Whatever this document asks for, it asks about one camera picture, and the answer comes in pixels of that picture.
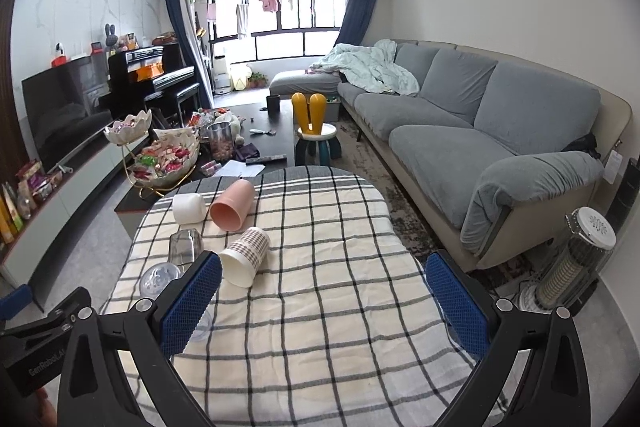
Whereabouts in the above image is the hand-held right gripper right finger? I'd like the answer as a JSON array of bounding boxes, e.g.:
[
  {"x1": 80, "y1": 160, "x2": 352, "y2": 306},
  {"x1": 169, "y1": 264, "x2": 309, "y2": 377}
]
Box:
[{"x1": 425, "y1": 249, "x2": 601, "y2": 427}]

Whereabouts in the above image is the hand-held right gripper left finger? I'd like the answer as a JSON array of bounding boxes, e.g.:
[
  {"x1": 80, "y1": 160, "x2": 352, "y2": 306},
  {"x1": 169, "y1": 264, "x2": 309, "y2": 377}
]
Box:
[{"x1": 56, "y1": 251, "x2": 223, "y2": 427}]

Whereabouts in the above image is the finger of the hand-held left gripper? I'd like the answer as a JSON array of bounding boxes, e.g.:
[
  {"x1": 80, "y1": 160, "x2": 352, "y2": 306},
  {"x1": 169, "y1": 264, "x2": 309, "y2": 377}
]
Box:
[{"x1": 0, "y1": 284, "x2": 32, "y2": 322}]

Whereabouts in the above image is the plaid paper cup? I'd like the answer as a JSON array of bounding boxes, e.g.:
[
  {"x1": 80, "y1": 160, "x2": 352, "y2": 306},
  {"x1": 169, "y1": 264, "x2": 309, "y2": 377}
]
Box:
[{"x1": 219, "y1": 227, "x2": 271, "y2": 289}]

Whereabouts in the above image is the clear round plastic cup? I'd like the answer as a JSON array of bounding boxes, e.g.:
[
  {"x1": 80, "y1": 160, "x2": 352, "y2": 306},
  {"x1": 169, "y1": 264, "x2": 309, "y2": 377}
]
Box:
[{"x1": 138, "y1": 263, "x2": 184, "y2": 301}]

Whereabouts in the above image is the clear angular glass cup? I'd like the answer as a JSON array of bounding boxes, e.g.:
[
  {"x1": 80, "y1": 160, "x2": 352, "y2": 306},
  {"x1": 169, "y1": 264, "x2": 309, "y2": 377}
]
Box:
[{"x1": 168, "y1": 229, "x2": 204, "y2": 276}]

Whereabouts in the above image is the white plastic cup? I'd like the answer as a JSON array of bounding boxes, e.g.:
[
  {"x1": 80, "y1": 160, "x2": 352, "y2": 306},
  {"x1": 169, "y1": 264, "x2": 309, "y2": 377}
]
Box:
[{"x1": 172, "y1": 193, "x2": 207, "y2": 226}]

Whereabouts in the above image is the pink plastic cup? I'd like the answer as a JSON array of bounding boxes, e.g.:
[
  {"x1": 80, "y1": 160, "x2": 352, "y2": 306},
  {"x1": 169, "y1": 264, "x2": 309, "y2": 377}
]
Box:
[{"x1": 209, "y1": 178, "x2": 256, "y2": 233}]

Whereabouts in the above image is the person's left hand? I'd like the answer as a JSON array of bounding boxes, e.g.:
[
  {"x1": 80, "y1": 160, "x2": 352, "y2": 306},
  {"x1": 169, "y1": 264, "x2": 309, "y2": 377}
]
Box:
[{"x1": 36, "y1": 387, "x2": 59, "y2": 427}]

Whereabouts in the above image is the row of snack packets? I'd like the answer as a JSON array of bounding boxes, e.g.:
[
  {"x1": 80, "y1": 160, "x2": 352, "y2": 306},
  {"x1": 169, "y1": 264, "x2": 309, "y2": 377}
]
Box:
[{"x1": 0, "y1": 159, "x2": 64, "y2": 246}]

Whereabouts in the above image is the round electric heater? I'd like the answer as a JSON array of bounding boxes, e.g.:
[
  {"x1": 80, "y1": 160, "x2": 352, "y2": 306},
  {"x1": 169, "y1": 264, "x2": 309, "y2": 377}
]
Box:
[{"x1": 516, "y1": 206, "x2": 617, "y2": 314}]

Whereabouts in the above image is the grey television cabinet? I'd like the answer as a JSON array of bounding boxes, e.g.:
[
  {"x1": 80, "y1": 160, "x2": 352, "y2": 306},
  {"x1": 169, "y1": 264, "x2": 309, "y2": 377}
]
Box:
[{"x1": 0, "y1": 138, "x2": 127, "y2": 304}]

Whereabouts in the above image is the checked tablecloth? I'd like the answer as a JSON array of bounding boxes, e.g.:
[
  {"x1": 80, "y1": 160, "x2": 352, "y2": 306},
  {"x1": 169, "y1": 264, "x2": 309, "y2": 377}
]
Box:
[{"x1": 99, "y1": 167, "x2": 507, "y2": 427}]

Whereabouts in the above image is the white paper sheet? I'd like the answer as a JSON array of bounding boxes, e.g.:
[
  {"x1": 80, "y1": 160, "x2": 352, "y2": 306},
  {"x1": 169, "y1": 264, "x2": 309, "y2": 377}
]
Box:
[{"x1": 219, "y1": 159, "x2": 266, "y2": 178}]

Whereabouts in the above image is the two-tier snack bowl stand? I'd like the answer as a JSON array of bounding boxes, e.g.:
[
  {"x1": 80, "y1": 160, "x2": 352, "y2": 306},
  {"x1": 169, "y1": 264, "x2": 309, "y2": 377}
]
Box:
[{"x1": 103, "y1": 109, "x2": 201, "y2": 198}]

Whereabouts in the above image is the clear jar of nuts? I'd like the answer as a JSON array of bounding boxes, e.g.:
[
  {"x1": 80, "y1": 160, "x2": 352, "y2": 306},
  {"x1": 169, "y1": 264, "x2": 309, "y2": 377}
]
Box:
[{"x1": 206, "y1": 122, "x2": 236, "y2": 162}]

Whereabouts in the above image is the grey and beige sofa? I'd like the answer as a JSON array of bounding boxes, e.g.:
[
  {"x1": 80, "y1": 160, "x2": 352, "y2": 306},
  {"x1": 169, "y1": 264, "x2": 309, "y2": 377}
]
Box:
[{"x1": 269, "y1": 39, "x2": 634, "y2": 274}]

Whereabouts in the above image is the dark coffee table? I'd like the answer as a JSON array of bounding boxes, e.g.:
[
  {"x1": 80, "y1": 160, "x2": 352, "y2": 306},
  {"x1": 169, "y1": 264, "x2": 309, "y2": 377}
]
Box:
[{"x1": 114, "y1": 99, "x2": 302, "y2": 214}]

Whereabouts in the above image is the black television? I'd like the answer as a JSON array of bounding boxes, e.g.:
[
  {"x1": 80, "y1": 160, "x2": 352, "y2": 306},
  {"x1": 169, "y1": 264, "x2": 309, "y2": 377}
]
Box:
[{"x1": 20, "y1": 54, "x2": 114, "y2": 174}]

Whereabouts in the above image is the black bag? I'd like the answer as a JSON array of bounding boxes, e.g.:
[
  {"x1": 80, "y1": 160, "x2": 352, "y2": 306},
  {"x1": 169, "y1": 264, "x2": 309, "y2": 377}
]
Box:
[{"x1": 562, "y1": 132, "x2": 601, "y2": 158}]

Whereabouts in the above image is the black piano bench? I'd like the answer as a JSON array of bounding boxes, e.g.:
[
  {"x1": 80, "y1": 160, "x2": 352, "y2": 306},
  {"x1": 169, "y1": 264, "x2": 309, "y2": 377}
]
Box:
[{"x1": 143, "y1": 82, "x2": 201, "y2": 118}]

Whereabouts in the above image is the stool with yellow ears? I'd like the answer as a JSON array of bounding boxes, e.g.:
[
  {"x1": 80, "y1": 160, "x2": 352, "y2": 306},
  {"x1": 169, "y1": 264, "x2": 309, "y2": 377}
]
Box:
[{"x1": 291, "y1": 92, "x2": 343, "y2": 166}]

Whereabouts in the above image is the white air purifier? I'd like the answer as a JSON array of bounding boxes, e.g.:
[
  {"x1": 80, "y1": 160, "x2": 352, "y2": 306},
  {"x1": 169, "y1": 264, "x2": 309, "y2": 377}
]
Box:
[{"x1": 212, "y1": 54, "x2": 232, "y2": 94}]

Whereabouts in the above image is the black upright piano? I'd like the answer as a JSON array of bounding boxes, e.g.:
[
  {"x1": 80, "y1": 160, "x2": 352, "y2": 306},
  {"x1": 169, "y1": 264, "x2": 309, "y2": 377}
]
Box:
[{"x1": 107, "y1": 42, "x2": 202, "y2": 120}]

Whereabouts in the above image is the light green blanket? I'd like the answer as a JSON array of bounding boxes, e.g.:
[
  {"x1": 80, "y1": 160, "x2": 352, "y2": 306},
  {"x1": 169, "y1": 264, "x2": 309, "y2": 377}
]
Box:
[{"x1": 307, "y1": 39, "x2": 422, "y2": 97}]

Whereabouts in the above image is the white hanging garment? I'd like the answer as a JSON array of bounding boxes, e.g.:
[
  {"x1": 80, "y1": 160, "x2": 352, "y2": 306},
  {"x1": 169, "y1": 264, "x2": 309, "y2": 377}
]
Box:
[{"x1": 234, "y1": 4, "x2": 250, "y2": 39}]

